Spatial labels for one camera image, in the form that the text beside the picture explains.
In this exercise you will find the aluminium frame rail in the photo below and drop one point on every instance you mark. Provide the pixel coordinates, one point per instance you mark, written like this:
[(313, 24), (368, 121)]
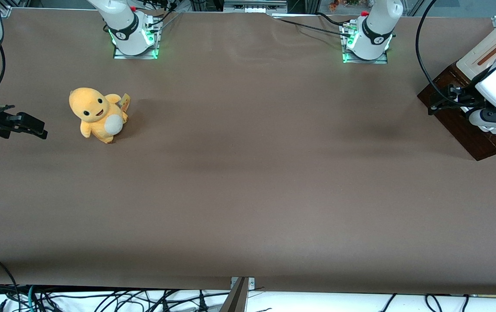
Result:
[(254, 6)]

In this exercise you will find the grey metal mount post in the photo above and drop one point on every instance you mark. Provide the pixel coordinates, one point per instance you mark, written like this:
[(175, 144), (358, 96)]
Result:
[(236, 301)]

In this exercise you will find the small silver metal bracket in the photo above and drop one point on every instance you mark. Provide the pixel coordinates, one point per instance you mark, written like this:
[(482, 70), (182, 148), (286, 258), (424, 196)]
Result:
[(251, 282)]

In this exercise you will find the dark wooden base board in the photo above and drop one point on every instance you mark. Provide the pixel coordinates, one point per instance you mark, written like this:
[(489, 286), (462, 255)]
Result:
[(460, 130)]

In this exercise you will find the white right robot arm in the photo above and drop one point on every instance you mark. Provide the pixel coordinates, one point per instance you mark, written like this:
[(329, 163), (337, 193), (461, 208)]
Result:
[(126, 39)]

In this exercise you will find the yellow plush toy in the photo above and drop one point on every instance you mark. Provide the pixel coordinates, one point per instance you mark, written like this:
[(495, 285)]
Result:
[(96, 115)]

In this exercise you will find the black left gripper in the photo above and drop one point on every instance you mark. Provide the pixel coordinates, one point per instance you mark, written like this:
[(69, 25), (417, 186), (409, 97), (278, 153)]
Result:
[(459, 98)]

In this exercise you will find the small orange figure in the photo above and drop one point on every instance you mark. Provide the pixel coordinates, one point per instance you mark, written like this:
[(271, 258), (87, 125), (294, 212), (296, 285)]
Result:
[(334, 5)]

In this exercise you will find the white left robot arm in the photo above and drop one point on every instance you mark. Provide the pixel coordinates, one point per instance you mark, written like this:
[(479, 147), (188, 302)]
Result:
[(373, 43)]

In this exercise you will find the brown table cloth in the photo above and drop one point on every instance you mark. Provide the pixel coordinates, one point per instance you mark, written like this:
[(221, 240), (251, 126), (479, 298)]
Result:
[(248, 173)]

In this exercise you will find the white drawer cabinet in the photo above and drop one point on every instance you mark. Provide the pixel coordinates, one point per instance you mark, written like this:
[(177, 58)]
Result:
[(491, 41)]

